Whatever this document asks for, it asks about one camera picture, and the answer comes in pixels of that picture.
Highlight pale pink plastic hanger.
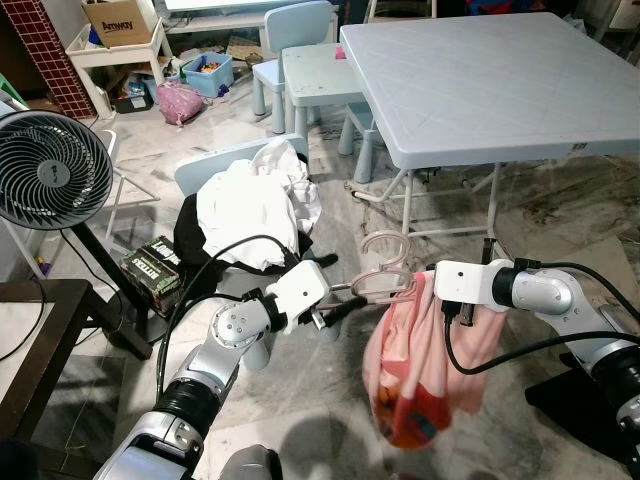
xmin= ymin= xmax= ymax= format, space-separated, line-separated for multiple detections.
xmin=350 ymin=233 xmax=421 ymax=306

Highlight pink shirt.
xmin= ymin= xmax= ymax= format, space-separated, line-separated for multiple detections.
xmin=362 ymin=268 xmax=501 ymax=451

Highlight white shirt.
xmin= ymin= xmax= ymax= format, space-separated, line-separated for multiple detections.
xmin=196 ymin=138 xmax=323 ymax=271

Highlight black cloth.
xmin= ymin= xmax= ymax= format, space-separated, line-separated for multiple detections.
xmin=172 ymin=195 xmax=291 ymax=291

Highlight grey robot left leg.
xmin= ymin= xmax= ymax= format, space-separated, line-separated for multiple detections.
xmin=220 ymin=445 xmax=286 ymax=480

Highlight black printed carton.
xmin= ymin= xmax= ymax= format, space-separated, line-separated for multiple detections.
xmin=120 ymin=235 xmax=186 ymax=316

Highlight pale blue child table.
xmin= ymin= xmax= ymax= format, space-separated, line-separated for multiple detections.
xmin=282 ymin=42 xmax=376 ymax=186

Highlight pink dotted bag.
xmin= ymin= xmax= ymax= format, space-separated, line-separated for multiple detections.
xmin=155 ymin=80 xmax=206 ymax=126

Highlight blue toy bin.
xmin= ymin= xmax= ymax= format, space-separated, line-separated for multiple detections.
xmin=180 ymin=52 xmax=236 ymax=99

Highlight pale blue plastic folding table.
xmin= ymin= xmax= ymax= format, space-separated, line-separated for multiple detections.
xmin=338 ymin=12 xmax=640 ymax=266

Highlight grey folding chair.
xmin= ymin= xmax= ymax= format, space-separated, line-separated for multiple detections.
xmin=95 ymin=125 xmax=161 ymax=241

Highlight dark wooden table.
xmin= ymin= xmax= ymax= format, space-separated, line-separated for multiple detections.
xmin=0 ymin=280 xmax=151 ymax=441

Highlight black standing fan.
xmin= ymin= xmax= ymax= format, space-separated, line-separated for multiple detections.
xmin=0 ymin=108 xmax=151 ymax=359

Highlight white side table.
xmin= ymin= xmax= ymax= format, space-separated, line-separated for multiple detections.
xmin=65 ymin=20 xmax=176 ymax=119

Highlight brown printed cardboard box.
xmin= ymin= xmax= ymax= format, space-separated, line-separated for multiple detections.
xmin=82 ymin=0 xmax=161 ymax=49

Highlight red tiled pillar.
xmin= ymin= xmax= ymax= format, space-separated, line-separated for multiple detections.
xmin=0 ymin=0 xmax=99 ymax=121

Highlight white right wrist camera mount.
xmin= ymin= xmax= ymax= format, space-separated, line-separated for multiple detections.
xmin=435 ymin=262 xmax=501 ymax=311

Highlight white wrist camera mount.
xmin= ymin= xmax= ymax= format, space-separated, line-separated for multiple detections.
xmin=262 ymin=260 xmax=331 ymax=336
xmin=435 ymin=262 xmax=501 ymax=311

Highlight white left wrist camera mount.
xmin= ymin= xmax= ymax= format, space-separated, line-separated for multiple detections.
xmin=262 ymin=260 xmax=331 ymax=336

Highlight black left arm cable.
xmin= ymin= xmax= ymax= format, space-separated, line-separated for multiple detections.
xmin=158 ymin=235 xmax=321 ymax=401

